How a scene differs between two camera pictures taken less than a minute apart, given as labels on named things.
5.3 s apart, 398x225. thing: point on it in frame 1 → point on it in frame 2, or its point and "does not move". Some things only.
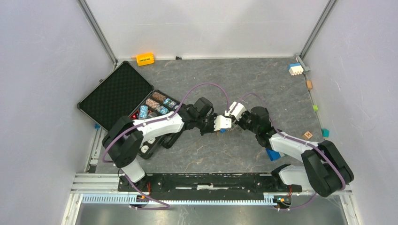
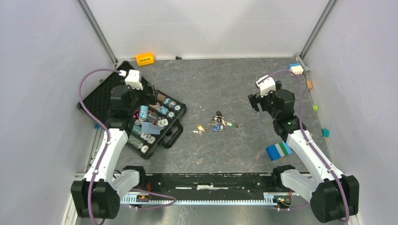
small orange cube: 309,83 does not move
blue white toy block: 295,69 does not move
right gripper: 244,114 → 255,99
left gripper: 211,128 → 149,99
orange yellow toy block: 145,59 does not move
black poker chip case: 126,92 does not move
